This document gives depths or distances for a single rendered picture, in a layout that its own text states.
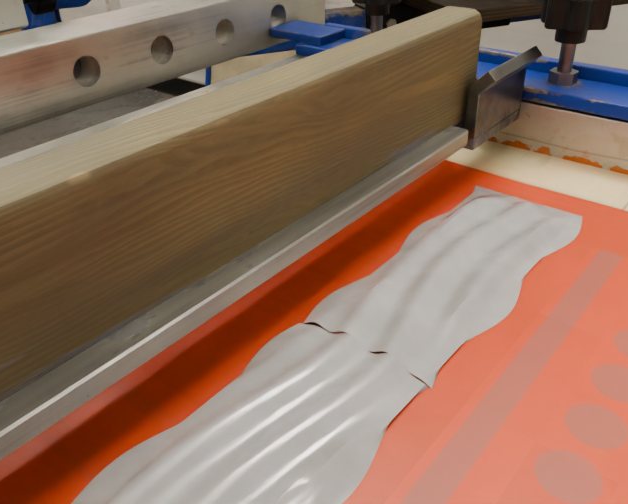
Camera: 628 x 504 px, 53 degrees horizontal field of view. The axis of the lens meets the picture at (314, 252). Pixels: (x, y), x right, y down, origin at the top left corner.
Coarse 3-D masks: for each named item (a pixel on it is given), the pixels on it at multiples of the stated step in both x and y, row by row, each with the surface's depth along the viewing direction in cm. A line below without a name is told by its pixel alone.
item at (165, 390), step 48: (192, 336) 29; (240, 336) 29; (144, 384) 27; (192, 384) 27; (48, 432) 25; (96, 432) 25; (144, 432) 25; (432, 432) 24; (0, 480) 23; (48, 480) 23; (384, 480) 22
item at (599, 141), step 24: (192, 96) 48; (120, 120) 44; (528, 120) 45; (552, 120) 44; (576, 120) 43; (600, 120) 42; (624, 120) 41; (48, 144) 40; (504, 144) 47; (528, 144) 46; (552, 144) 45; (576, 144) 44; (600, 144) 43; (624, 144) 42; (624, 168) 42
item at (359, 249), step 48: (432, 192) 41; (528, 192) 41; (336, 240) 36; (384, 240) 36; (576, 240) 36; (624, 240) 35; (288, 288) 32; (336, 288) 32; (528, 288) 32; (480, 336) 29; (480, 384) 26
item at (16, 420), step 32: (448, 128) 40; (416, 160) 36; (352, 192) 33; (384, 192) 33; (320, 224) 30; (256, 256) 28; (288, 256) 28; (192, 288) 26; (224, 288) 26; (160, 320) 24; (192, 320) 25; (96, 352) 23; (128, 352) 23; (32, 384) 21; (64, 384) 21; (96, 384) 22; (0, 416) 20; (32, 416) 20; (64, 416) 21; (0, 448) 20
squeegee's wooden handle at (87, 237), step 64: (320, 64) 30; (384, 64) 32; (448, 64) 37; (128, 128) 23; (192, 128) 24; (256, 128) 26; (320, 128) 29; (384, 128) 34; (0, 192) 19; (64, 192) 20; (128, 192) 22; (192, 192) 24; (256, 192) 27; (320, 192) 31; (0, 256) 19; (64, 256) 21; (128, 256) 23; (192, 256) 25; (0, 320) 20; (64, 320) 22; (128, 320) 24; (0, 384) 20
